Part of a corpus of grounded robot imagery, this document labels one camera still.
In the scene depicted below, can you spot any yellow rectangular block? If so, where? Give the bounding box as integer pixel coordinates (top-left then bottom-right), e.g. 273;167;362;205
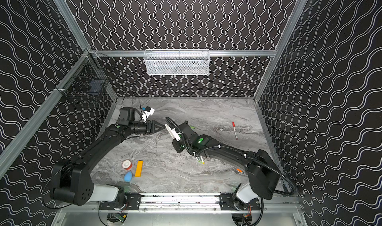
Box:
134;160;143;177

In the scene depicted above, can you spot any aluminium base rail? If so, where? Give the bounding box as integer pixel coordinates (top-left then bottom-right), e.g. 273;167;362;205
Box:
59;192;302;212

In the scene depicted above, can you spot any blue egg-shaped sponge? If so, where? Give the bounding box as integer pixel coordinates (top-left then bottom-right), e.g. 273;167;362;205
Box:
124;171;133;182

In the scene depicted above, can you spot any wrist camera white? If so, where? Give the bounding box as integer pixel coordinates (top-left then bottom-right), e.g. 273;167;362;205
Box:
141;106;155;123
165;124;181;142

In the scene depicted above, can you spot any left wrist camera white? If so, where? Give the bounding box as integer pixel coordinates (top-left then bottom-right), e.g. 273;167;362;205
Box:
141;106;155;123

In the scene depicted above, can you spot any white pen red cap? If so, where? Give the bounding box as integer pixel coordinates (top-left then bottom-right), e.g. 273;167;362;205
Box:
232;122;238;140

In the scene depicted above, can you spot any black wire mesh basket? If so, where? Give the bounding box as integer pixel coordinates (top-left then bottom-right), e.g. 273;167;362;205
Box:
58;49;116;109

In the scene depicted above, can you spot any white wire mesh basket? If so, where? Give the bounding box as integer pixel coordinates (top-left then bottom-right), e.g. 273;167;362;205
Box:
143;49;211;76

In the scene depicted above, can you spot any red white tape roll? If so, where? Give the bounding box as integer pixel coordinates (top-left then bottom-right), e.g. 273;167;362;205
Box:
122;160;132;170

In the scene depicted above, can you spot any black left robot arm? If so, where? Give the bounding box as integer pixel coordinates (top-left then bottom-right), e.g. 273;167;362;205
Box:
49;107;165;208

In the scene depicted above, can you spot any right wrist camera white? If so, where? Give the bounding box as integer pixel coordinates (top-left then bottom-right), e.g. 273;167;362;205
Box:
165;124;181;142

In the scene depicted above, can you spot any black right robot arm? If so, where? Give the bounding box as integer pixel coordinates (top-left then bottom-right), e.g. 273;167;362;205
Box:
165;117;298;200

